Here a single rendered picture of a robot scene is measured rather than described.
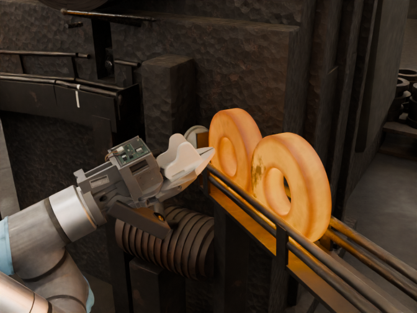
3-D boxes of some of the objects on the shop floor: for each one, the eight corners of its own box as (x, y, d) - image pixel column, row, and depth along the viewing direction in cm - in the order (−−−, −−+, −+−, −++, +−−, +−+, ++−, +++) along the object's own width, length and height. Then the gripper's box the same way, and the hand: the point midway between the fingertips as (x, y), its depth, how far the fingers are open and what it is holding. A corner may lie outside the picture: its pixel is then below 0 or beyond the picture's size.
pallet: (235, 120, 282) (237, 48, 263) (289, 86, 344) (294, 26, 324) (448, 169, 224) (471, 81, 204) (467, 118, 285) (486, 47, 266)
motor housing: (157, 352, 126) (146, 182, 102) (228, 389, 116) (233, 210, 92) (127, 388, 116) (107, 209, 92) (201, 432, 106) (198, 244, 82)
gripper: (79, 194, 62) (215, 125, 66) (68, 166, 69) (191, 106, 74) (104, 238, 66) (229, 171, 71) (92, 207, 74) (206, 149, 78)
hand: (208, 156), depth 74 cm, fingers closed
